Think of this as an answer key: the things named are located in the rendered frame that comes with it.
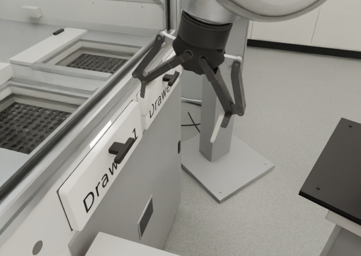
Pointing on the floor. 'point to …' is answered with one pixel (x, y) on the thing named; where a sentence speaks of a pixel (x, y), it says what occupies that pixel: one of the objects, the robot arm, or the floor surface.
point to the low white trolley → (121, 247)
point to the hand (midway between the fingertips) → (180, 120)
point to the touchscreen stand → (222, 139)
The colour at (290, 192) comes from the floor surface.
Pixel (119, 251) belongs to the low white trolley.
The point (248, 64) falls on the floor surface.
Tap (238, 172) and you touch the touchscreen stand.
